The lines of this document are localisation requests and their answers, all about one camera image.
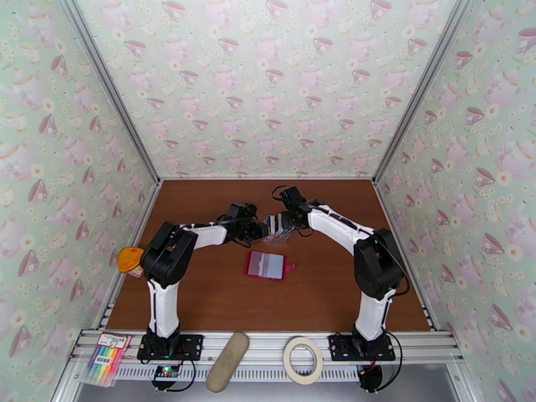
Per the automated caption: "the black left base cable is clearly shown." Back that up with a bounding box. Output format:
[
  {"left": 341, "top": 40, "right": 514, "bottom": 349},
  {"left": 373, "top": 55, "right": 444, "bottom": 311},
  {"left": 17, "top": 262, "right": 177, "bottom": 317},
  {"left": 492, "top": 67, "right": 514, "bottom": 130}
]
[{"left": 167, "top": 358, "right": 198, "bottom": 393}]

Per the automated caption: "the clear acrylic card stand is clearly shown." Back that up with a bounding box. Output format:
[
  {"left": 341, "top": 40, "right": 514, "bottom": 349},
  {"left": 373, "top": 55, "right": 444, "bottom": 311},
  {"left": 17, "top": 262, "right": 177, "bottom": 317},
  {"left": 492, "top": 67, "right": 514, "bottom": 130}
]
[{"left": 262, "top": 212, "right": 294, "bottom": 246}]

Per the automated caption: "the beige oblong eraser pad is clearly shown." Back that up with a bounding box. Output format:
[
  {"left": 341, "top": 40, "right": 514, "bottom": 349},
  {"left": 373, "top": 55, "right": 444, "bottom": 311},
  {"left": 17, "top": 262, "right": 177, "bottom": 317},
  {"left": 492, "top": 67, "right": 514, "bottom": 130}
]
[{"left": 205, "top": 331, "right": 251, "bottom": 394}]

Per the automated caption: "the small circuit board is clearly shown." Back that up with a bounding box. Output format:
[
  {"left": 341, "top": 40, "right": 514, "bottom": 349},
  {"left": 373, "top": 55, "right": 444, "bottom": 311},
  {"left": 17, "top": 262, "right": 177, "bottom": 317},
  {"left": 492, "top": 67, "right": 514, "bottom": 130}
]
[{"left": 152, "top": 364, "right": 182, "bottom": 382}]

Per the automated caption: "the aluminium front rail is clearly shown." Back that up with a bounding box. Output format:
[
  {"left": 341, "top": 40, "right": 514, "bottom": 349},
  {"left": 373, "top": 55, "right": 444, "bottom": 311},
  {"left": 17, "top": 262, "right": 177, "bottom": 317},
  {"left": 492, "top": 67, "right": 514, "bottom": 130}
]
[{"left": 68, "top": 329, "right": 464, "bottom": 365}]

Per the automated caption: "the perforated metal cable tray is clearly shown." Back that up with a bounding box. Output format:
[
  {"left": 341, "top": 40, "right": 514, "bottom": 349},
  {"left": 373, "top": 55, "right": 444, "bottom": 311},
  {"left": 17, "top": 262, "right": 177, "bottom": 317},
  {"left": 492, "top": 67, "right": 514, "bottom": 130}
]
[{"left": 115, "top": 364, "right": 364, "bottom": 383}]

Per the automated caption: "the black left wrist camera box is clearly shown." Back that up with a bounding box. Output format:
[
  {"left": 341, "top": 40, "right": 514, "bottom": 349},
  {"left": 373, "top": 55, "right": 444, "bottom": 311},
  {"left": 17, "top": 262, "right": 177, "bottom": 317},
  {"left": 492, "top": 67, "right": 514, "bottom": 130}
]
[{"left": 227, "top": 202, "right": 257, "bottom": 223}]

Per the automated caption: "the white masking tape roll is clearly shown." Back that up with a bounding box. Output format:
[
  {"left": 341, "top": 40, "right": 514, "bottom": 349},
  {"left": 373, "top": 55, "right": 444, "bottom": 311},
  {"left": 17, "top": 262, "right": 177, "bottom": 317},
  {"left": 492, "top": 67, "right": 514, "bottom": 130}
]
[{"left": 282, "top": 336, "right": 324, "bottom": 386}]

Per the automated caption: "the black base cable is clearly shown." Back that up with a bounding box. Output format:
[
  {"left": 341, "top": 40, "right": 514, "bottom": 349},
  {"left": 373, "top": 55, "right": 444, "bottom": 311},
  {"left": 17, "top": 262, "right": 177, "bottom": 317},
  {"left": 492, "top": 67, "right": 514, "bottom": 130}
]
[
  {"left": 167, "top": 358, "right": 198, "bottom": 393},
  {"left": 378, "top": 332, "right": 404, "bottom": 392}
]

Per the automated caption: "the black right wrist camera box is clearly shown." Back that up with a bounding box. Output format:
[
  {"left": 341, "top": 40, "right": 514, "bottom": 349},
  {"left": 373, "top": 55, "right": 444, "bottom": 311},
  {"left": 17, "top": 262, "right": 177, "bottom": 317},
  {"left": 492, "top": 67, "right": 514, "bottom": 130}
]
[{"left": 279, "top": 186, "right": 307, "bottom": 209}]

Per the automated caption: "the aluminium frame post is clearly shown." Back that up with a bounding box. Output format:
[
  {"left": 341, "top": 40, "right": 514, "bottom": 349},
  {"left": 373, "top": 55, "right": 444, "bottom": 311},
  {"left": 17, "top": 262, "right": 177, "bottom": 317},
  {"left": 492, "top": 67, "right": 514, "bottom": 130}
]
[
  {"left": 372, "top": 0, "right": 479, "bottom": 185},
  {"left": 56, "top": 0, "right": 163, "bottom": 185}
]

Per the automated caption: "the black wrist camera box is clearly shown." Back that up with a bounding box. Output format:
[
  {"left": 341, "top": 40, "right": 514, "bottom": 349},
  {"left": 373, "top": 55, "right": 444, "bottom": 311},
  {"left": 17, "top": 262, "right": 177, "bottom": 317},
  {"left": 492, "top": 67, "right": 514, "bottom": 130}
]
[
  {"left": 279, "top": 186, "right": 307, "bottom": 209},
  {"left": 227, "top": 202, "right": 257, "bottom": 223}
]

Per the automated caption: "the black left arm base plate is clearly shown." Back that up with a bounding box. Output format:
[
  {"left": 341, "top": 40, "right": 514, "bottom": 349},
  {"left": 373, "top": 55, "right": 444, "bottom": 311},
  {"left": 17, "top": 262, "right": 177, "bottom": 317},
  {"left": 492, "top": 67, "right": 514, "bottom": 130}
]
[{"left": 137, "top": 333, "right": 205, "bottom": 364}]

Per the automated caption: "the black right base cable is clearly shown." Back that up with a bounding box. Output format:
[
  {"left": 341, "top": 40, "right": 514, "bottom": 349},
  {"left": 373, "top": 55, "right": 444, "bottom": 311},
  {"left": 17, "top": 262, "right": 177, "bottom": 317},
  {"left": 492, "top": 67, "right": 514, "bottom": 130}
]
[{"left": 378, "top": 332, "right": 404, "bottom": 392}]

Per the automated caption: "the orange lidded cup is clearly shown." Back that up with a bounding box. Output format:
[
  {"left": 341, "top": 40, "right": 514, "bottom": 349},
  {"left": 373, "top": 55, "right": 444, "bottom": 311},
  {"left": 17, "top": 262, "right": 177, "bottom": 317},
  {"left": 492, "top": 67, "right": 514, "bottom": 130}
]
[{"left": 117, "top": 245, "right": 146, "bottom": 279}]

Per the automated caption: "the aluminium side rail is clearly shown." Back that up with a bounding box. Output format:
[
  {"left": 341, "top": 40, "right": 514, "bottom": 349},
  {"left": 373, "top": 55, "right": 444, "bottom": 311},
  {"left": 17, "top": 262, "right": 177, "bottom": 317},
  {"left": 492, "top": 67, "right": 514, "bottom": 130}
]
[{"left": 373, "top": 182, "right": 439, "bottom": 332}]

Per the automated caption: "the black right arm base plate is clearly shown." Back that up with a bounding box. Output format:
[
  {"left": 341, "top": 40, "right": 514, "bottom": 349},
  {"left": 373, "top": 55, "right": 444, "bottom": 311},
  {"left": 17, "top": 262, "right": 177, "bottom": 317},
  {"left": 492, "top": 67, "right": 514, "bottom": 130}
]
[{"left": 327, "top": 332, "right": 397, "bottom": 362}]

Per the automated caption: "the red leather card holder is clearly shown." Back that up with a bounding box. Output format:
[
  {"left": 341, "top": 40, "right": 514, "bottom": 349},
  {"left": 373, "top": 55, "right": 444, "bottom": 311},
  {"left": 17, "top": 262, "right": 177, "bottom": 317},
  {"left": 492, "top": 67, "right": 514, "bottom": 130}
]
[{"left": 243, "top": 250, "right": 297, "bottom": 282}]

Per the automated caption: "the colour marker pen pack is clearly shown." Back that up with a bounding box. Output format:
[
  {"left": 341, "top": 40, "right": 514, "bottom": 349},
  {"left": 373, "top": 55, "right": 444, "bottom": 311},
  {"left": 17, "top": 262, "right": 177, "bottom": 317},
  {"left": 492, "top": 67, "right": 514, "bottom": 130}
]
[{"left": 85, "top": 332, "right": 132, "bottom": 389}]

